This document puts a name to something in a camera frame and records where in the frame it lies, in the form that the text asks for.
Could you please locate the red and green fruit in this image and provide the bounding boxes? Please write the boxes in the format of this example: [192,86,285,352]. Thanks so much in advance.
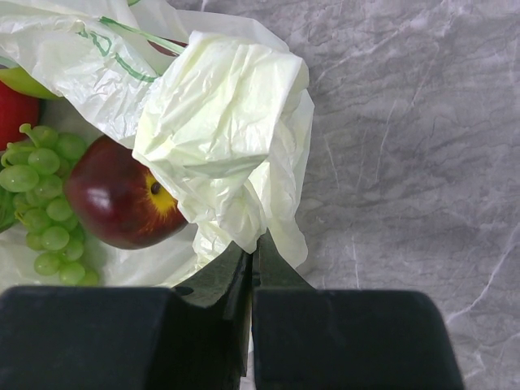
[1,67,61,152]

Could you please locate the dark red apple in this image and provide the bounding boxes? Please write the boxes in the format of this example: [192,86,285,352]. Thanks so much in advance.
[63,136,187,249]

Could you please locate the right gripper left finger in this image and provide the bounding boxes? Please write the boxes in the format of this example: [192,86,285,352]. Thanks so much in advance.
[1,245,251,389]

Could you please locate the green plastic bag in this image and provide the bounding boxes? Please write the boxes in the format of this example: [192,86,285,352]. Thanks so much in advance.
[1,1,314,287]

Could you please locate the green grape bunch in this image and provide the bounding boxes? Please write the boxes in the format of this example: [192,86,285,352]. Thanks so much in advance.
[1,123,99,286]

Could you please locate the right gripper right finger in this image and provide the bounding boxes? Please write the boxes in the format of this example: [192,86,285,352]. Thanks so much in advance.
[252,234,464,389]

